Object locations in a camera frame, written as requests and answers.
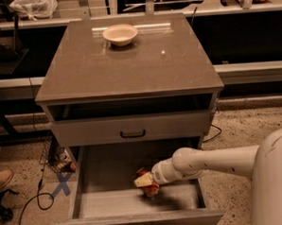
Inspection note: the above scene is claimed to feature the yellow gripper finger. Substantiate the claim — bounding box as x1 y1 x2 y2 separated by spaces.
134 172 154 187

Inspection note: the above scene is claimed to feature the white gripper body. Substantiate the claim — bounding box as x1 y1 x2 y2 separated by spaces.
151 158 183 184

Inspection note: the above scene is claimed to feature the crushed red coke can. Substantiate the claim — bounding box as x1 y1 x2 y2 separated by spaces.
136 167 160 198

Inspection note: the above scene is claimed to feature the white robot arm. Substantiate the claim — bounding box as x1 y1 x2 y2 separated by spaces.
134 129 282 225

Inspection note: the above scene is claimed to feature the open grey lower drawer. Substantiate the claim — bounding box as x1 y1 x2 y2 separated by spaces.
58 139 223 225

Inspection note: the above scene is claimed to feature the grey drawer cabinet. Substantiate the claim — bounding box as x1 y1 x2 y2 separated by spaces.
30 11 228 165

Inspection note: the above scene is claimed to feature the blue tape cross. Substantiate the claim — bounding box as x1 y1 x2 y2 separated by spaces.
51 172 72 198

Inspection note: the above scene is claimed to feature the white paper bowl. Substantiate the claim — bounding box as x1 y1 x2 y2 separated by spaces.
103 25 138 46

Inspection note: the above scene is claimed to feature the brown shoe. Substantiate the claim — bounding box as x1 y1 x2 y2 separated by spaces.
0 168 13 190

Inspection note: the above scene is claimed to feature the black chair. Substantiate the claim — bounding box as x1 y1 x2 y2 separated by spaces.
0 12 27 75

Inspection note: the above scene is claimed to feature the white plastic bag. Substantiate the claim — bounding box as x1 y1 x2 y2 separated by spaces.
9 0 58 20

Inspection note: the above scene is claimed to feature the black cable on floor right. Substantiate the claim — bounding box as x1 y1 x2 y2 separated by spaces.
202 123 223 145

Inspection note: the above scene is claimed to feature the black cable on floor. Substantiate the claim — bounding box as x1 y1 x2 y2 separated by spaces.
202 123 223 145
12 131 58 225

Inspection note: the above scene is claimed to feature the closed grey drawer black handle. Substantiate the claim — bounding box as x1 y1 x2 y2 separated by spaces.
50 111 212 147

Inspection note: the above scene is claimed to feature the wire basket with items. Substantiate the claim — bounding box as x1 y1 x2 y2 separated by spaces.
39 135 76 173

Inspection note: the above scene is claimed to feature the black cable on floor left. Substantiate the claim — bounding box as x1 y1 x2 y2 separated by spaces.
12 131 58 225

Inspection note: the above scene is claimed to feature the black strap on floor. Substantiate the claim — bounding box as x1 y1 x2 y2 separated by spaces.
0 186 23 224

